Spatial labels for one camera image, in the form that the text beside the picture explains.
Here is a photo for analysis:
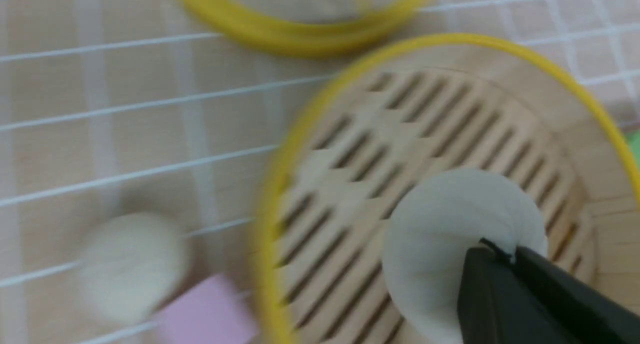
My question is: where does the pink foam cube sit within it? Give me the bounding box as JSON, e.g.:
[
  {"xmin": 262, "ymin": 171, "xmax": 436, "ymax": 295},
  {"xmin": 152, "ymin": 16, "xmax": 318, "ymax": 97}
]
[{"xmin": 155, "ymin": 274, "xmax": 259, "ymax": 344}]

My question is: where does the green foam cube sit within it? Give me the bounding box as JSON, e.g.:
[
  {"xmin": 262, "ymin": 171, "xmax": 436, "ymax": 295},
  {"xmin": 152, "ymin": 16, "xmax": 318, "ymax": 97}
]
[{"xmin": 624, "ymin": 129, "xmax": 640, "ymax": 167}]

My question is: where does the white steamed bun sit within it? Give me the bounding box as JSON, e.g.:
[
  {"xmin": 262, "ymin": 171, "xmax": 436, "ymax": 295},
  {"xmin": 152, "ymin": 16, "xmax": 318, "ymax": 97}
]
[
  {"xmin": 381, "ymin": 167, "xmax": 548, "ymax": 344},
  {"xmin": 76, "ymin": 212, "xmax": 193, "ymax": 326}
]

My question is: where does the bamboo steamer lid yellow rim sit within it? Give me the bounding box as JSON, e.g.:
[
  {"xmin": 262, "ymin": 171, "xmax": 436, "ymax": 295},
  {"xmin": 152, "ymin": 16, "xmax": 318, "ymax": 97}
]
[{"xmin": 180, "ymin": 0, "xmax": 428, "ymax": 58}]

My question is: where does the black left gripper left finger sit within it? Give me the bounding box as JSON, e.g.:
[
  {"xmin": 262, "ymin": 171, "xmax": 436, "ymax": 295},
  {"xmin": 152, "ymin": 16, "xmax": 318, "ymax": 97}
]
[{"xmin": 456, "ymin": 248, "xmax": 566, "ymax": 344}]

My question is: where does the bamboo steamer tray yellow rim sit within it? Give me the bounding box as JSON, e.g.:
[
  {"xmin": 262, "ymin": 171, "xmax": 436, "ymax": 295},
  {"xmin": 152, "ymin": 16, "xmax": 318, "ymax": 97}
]
[{"xmin": 254, "ymin": 34, "xmax": 639, "ymax": 344}]

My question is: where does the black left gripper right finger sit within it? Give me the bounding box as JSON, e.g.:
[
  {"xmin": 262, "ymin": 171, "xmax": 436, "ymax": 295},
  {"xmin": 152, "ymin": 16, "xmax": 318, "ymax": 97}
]
[{"xmin": 513, "ymin": 246, "xmax": 640, "ymax": 344}]

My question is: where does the checkered tan tablecloth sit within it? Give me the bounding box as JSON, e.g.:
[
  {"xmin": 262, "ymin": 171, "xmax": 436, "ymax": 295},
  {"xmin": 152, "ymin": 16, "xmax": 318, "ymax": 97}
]
[{"xmin": 0, "ymin": 0, "xmax": 639, "ymax": 344}]

